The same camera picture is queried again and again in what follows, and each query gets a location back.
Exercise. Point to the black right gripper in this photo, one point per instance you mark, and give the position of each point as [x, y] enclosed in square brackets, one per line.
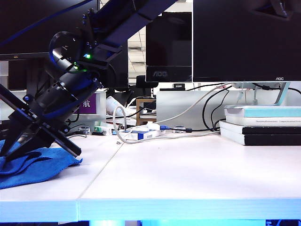
[47, 128]

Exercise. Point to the blue microfiber rag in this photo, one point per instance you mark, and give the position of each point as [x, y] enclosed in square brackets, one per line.
[35, 169]

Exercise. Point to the frosted desk partition panel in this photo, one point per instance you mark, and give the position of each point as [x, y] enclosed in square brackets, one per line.
[3, 113]

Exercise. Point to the small clear container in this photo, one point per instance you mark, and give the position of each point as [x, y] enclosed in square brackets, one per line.
[85, 130]

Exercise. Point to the black USB stick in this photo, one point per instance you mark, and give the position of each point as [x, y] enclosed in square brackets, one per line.
[97, 133]

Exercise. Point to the green and white small box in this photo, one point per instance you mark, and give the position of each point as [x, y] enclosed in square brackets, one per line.
[101, 130]

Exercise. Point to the white crumpled bag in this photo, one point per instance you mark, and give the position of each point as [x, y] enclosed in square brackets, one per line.
[114, 104]

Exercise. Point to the wooden shelf box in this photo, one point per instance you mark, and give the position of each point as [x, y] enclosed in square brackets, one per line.
[138, 110]

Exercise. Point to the blue and white box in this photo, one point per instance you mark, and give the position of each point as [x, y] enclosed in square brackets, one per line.
[143, 136]

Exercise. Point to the black monitor with dark stand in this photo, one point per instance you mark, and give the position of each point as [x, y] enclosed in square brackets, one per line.
[23, 14]

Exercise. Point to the black office chair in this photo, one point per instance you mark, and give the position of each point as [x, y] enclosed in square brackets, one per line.
[141, 82]

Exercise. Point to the white adapter with blue plug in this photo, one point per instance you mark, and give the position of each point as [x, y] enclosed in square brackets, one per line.
[154, 126]

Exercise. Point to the grey desk partition panel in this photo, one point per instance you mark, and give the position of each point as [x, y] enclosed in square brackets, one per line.
[178, 103]

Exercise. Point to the small black AOC monitor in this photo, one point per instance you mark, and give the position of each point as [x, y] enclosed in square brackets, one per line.
[168, 44]

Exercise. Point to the large black AOC monitor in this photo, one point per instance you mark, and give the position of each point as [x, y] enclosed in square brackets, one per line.
[235, 47]

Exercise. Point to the white book with spine text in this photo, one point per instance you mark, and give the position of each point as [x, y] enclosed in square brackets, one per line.
[258, 121]

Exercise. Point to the black and white book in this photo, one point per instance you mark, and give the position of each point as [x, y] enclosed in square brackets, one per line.
[270, 140]
[270, 130]

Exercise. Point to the teal covered book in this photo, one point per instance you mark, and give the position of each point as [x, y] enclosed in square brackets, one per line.
[270, 111]

